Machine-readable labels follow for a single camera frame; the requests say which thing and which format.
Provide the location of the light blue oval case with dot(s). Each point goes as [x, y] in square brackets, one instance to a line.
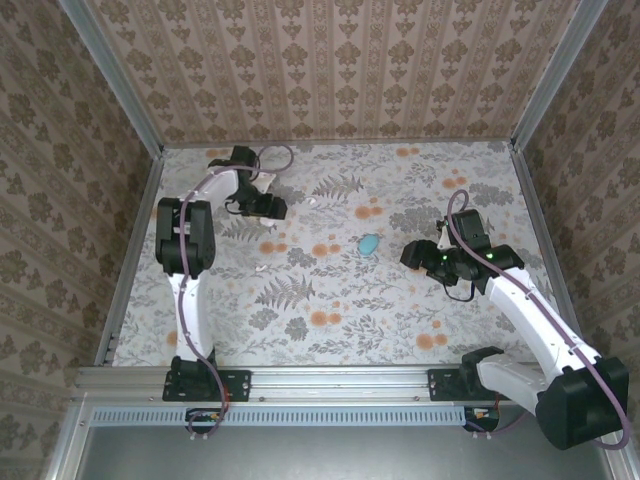
[367, 245]

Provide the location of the aluminium side rail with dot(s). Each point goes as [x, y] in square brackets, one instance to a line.
[132, 260]
[542, 225]

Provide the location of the floral patterned tablecloth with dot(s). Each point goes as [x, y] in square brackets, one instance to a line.
[350, 300]

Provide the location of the aluminium frame post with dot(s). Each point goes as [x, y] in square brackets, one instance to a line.
[553, 75]
[119, 80]

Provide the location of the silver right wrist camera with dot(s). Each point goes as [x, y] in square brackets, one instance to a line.
[442, 235]

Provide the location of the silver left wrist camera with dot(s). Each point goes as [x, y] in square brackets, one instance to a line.
[262, 182]

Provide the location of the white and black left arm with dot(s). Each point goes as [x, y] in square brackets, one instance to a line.
[192, 310]

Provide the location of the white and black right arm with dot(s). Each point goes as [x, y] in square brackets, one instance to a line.
[530, 310]

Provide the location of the white earbud charging case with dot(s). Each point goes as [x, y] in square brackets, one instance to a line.
[268, 222]

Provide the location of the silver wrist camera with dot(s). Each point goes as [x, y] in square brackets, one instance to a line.
[262, 182]
[442, 235]

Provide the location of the aluminium base beam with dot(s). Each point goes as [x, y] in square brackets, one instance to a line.
[340, 382]

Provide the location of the grey metal shelf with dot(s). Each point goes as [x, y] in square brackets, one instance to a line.
[325, 455]

